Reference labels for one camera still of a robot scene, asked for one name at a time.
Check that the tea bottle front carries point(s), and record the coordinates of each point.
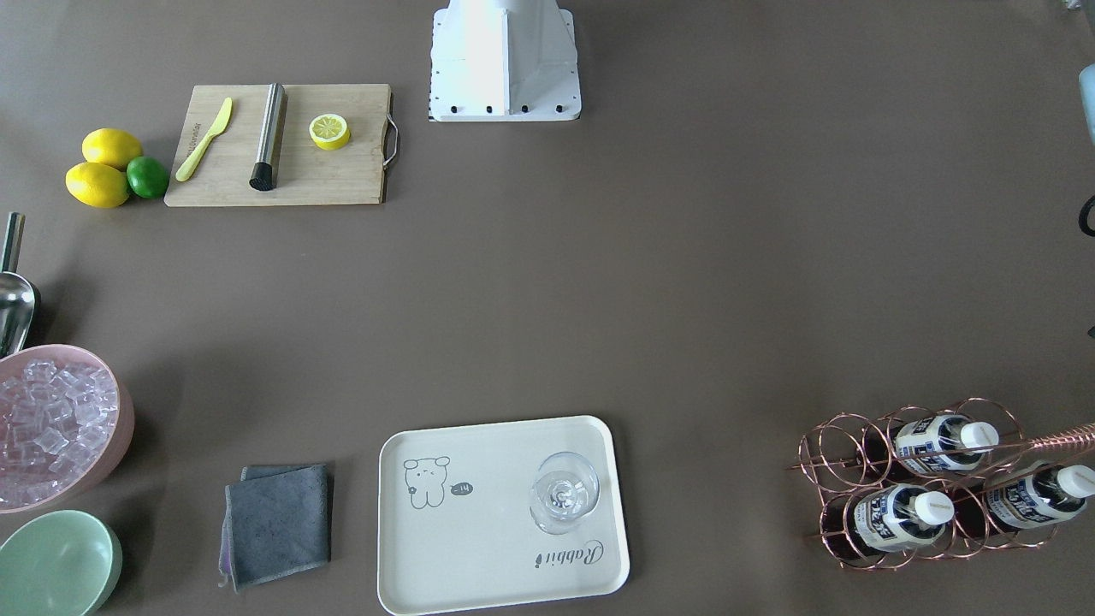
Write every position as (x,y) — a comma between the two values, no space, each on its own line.
(902,517)

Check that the tea bottle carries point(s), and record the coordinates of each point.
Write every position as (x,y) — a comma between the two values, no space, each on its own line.
(1039,496)
(929,448)
(902,517)

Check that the copper wire bottle basket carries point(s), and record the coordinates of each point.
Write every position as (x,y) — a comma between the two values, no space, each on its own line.
(829,456)

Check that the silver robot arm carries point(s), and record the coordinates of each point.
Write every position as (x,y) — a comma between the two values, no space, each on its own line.
(1086,82)

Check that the tea bottle back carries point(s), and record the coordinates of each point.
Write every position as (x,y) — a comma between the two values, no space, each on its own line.
(929,448)

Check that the tea bottle middle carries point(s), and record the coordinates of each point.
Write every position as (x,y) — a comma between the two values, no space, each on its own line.
(1039,496)

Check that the clear wine glass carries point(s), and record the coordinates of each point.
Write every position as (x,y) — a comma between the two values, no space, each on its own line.
(564,491)

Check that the cream rectangular tray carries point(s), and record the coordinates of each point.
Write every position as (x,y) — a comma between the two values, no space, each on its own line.
(454,526)

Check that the half lemon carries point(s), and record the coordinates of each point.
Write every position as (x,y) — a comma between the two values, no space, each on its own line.
(329,131)

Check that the wooden cutting board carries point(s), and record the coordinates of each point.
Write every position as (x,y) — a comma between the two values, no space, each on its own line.
(305,174)

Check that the steel muddler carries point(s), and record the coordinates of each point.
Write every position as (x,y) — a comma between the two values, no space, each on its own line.
(265,167)

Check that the grey folded cloth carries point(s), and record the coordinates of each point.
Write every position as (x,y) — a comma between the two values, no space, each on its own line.
(277,523)

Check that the yellow plastic knife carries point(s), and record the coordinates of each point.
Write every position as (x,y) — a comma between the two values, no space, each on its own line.
(216,128)

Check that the green lime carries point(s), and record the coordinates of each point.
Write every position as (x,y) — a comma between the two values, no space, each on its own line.
(147,177)

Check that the yellow lemon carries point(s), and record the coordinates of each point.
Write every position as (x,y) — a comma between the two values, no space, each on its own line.
(97,185)
(111,146)

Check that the pink bowl with ice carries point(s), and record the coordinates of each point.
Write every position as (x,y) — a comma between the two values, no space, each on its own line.
(67,421)

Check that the metal ice scoop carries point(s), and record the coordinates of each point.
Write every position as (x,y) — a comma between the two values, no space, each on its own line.
(19,297)

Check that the green bowl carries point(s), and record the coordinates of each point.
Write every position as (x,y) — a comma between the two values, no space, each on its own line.
(62,563)

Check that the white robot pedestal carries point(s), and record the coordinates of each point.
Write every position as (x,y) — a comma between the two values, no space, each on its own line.
(504,61)

